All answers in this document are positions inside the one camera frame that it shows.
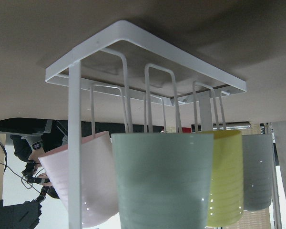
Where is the mint green cup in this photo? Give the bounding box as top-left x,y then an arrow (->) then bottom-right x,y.
112,133 -> 214,229

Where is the pink cup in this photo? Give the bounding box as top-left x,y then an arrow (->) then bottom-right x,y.
39,131 -> 119,228

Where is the grey cup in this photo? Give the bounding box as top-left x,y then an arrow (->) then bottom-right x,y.
243,134 -> 273,211

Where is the yellow cup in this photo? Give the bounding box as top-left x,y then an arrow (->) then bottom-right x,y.
203,130 -> 244,227

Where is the person in black jacket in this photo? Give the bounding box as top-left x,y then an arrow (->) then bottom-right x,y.
10,121 -> 68,198

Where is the white wire cup rack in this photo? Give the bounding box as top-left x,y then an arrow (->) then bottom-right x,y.
45,20 -> 247,229

